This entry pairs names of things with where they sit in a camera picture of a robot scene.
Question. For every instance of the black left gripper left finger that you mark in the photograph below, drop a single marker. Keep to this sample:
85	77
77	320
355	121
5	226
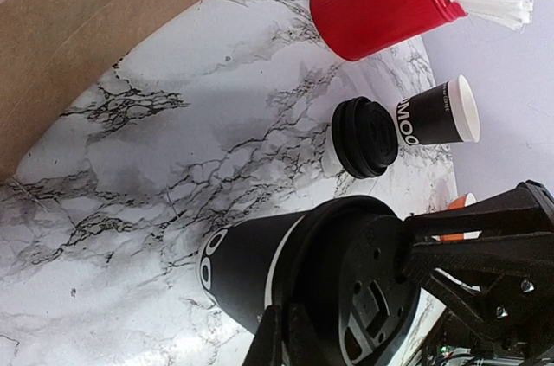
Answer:
279	335

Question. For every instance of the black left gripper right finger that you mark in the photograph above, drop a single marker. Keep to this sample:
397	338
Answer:
491	265

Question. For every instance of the black paper coffee cup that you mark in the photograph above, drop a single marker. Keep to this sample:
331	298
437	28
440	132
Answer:
236	265

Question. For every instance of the black plastic cup lid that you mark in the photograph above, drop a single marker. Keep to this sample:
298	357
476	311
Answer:
344	298

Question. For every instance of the black stacked paper cup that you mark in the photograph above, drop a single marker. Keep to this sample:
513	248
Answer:
444	114

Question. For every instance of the black plastic cup lids stack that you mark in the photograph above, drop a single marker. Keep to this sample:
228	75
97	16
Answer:
364	137

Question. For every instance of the red cylindrical canister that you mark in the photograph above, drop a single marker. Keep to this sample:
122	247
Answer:
355	29

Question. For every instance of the brown paper bag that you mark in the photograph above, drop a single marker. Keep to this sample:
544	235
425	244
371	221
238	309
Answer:
53	50

